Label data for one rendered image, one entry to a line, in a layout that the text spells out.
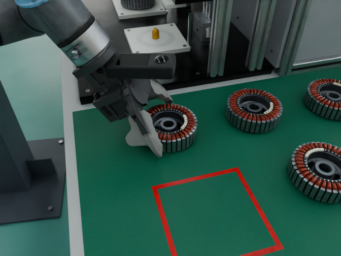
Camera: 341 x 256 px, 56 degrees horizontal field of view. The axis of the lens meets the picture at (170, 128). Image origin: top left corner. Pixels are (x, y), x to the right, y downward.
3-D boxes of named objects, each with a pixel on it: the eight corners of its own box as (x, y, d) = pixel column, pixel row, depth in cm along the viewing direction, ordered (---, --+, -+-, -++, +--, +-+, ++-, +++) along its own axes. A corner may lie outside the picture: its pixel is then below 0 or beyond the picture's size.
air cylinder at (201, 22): (201, 42, 88) (202, 23, 84) (192, 30, 93) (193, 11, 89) (218, 40, 89) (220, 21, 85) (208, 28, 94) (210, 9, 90)
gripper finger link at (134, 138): (140, 163, 60) (123, 117, 60) (166, 154, 58) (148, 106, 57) (132, 168, 58) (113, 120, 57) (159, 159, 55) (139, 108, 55)
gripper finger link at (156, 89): (151, 99, 72) (125, 90, 64) (173, 89, 69) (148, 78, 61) (154, 112, 71) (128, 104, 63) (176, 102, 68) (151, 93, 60)
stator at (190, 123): (134, 150, 61) (133, 136, 58) (146, 113, 69) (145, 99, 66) (193, 157, 59) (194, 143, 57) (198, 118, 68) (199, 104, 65)
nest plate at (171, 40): (134, 59, 81) (133, 55, 80) (124, 33, 92) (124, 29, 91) (190, 51, 84) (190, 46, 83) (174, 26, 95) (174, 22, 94)
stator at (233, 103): (216, 122, 67) (218, 107, 64) (238, 94, 74) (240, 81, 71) (268, 142, 62) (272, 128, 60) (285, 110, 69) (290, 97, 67)
